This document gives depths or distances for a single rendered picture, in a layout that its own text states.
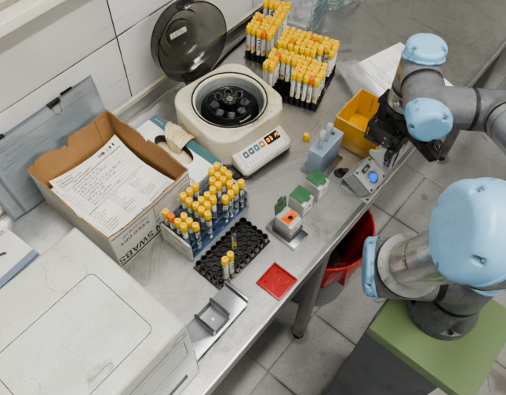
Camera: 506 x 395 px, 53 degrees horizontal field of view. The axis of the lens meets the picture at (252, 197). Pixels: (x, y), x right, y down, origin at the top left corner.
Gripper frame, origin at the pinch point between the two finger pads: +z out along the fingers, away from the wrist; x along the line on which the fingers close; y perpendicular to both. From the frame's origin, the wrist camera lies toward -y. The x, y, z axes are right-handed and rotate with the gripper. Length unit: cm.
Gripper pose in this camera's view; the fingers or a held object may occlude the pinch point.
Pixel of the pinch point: (389, 168)
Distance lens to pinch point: 122.6
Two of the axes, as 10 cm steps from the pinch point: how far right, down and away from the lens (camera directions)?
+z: -0.2, 5.5, 8.4
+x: -6.5, 6.3, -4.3
